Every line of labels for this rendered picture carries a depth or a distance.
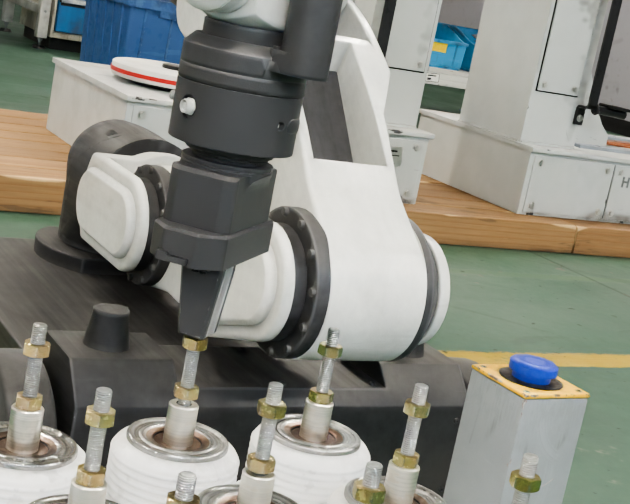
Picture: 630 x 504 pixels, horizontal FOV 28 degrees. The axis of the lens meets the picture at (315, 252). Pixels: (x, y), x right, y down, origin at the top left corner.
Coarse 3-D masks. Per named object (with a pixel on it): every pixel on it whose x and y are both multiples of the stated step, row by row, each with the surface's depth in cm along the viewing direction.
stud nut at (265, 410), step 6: (258, 402) 81; (264, 402) 81; (282, 402) 81; (258, 408) 81; (264, 408) 80; (270, 408) 80; (276, 408) 80; (282, 408) 80; (264, 414) 80; (270, 414) 80; (276, 414) 80; (282, 414) 81
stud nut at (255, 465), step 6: (252, 456) 82; (270, 456) 82; (246, 462) 82; (252, 462) 81; (258, 462) 81; (264, 462) 81; (270, 462) 81; (252, 468) 81; (258, 468) 81; (264, 468) 81; (270, 468) 81
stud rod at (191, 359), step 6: (186, 354) 91; (192, 354) 90; (198, 354) 91; (186, 360) 91; (192, 360) 90; (186, 366) 91; (192, 366) 91; (186, 372) 91; (192, 372) 91; (186, 378) 91; (192, 378) 91; (186, 384) 91; (192, 384) 91; (180, 402) 91; (186, 402) 91
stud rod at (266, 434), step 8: (272, 384) 80; (280, 384) 81; (272, 392) 80; (280, 392) 81; (272, 400) 80; (280, 400) 81; (264, 424) 81; (272, 424) 81; (264, 432) 81; (272, 432) 81; (264, 440) 81; (272, 440) 81; (256, 448) 82; (264, 448) 81; (256, 456) 81; (264, 456) 81
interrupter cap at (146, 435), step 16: (128, 432) 91; (144, 432) 92; (160, 432) 93; (208, 432) 94; (144, 448) 89; (160, 448) 90; (176, 448) 91; (192, 448) 92; (208, 448) 91; (224, 448) 92
